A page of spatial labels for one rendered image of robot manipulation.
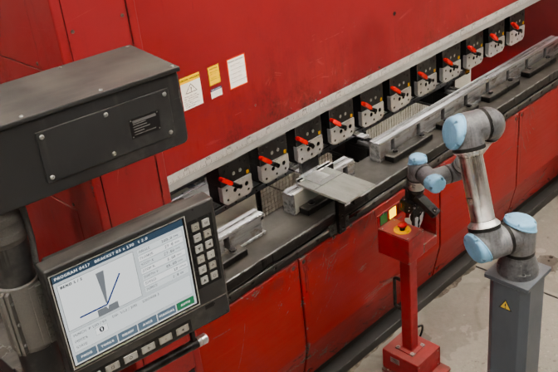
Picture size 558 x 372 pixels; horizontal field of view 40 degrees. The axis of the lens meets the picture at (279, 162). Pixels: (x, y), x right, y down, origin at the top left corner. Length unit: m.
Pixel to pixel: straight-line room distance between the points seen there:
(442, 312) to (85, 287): 2.52
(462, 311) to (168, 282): 2.35
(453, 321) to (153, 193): 2.07
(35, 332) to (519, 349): 1.87
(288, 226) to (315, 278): 0.27
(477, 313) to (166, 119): 2.58
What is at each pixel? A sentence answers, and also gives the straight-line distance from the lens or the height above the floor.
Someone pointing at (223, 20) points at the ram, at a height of 1.78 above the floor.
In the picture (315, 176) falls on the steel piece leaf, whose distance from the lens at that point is 3.22.
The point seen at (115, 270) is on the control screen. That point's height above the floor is 1.52.
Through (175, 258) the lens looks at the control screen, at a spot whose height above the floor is 1.48.
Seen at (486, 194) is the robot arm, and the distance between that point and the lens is 2.81.
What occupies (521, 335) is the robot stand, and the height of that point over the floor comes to 0.55.
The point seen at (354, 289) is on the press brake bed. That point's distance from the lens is 3.51.
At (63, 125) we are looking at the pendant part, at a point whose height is 1.90.
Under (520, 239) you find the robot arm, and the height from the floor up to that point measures 0.96.
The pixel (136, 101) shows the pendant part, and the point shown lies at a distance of 1.77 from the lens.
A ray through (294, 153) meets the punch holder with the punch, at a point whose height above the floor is 1.15.
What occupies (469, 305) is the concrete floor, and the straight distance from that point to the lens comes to 4.12.
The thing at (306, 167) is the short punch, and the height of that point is 1.04.
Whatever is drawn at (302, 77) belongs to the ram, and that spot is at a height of 1.45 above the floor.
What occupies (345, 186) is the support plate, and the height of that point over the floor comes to 1.00.
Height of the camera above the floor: 2.54
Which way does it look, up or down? 27 degrees down
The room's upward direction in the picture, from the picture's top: 6 degrees counter-clockwise
